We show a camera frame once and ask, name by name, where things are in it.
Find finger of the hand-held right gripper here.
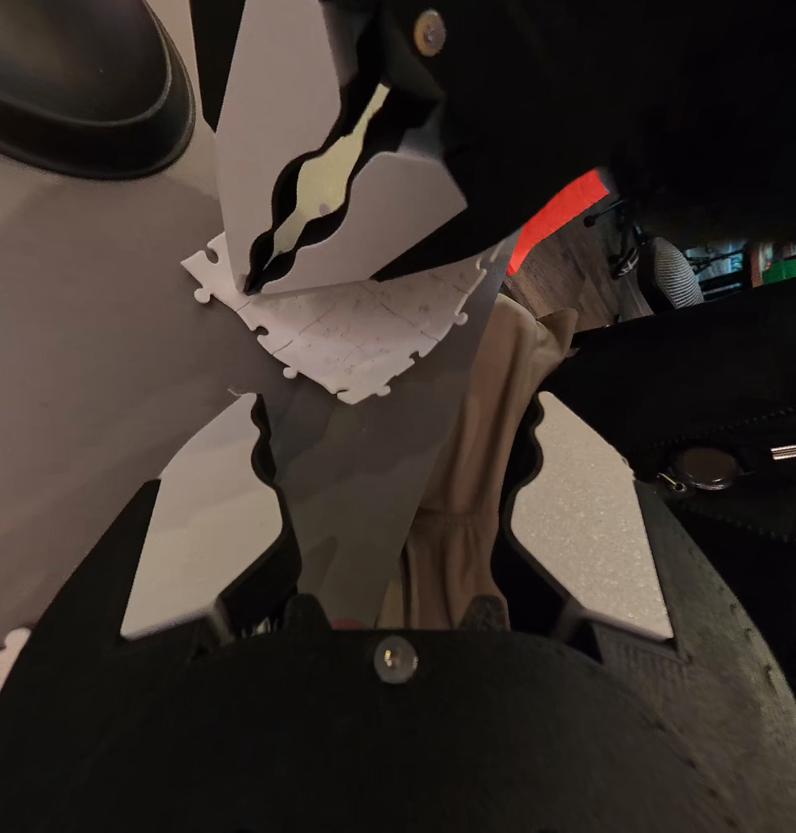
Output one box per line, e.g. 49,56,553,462
258,104,469,297
214,0,391,292

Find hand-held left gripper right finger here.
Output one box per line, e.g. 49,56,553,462
492,392,674,640

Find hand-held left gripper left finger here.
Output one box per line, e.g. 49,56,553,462
120,390,302,642

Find pale puzzle piece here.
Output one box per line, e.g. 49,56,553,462
268,88,392,261

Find white curved puzzle section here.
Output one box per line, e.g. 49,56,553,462
180,231,509,406

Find orange floor tape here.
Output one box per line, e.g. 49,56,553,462
505,168,611,275

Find round badge reel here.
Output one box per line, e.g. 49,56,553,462
658,446,745,493

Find beige trousers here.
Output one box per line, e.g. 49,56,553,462
378,302,581,632

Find black round dish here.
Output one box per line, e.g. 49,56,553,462
0,0,197,182

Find black bag with zipper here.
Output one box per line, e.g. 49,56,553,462
547,276,796,658

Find grey mesh office chair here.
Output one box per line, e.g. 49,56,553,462
586,200,708,321

